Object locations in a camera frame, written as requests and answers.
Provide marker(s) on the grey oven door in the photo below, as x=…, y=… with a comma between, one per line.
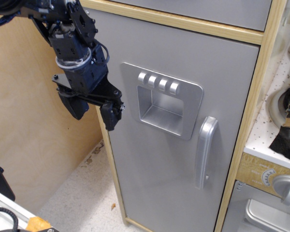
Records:
x=235, y=218

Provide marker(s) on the aluminium rail base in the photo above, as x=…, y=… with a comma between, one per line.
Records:
x=23, y=215

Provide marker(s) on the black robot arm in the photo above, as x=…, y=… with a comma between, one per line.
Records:
x=69, y=30

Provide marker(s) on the silver oven door handle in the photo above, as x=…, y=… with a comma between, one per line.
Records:
x=266, y=217

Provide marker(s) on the black box at left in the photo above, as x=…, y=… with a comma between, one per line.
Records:
x=5, y=189

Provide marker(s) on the orange tape scrap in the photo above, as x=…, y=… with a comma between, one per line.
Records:
x=36, y=224

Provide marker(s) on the silver ice dispenser panel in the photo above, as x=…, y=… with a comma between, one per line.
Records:
x=161, y=101

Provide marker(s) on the white speckled stove top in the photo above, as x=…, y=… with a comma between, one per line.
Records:
x=264, y=130

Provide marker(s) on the grey fridge door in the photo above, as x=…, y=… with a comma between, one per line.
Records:
x=156, y=169

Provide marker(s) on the silver oven knob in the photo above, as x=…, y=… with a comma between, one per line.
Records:
x=281, y=186

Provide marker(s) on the silver fridge door handle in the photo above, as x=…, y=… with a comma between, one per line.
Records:
x=206, y=134

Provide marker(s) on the grey freezer door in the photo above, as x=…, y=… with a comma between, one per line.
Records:
x=250, y=14

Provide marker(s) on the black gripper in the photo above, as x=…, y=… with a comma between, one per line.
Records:
x=89, y=83

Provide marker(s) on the wooden toy kitchen frame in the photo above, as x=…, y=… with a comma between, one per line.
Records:
x=265, y=40

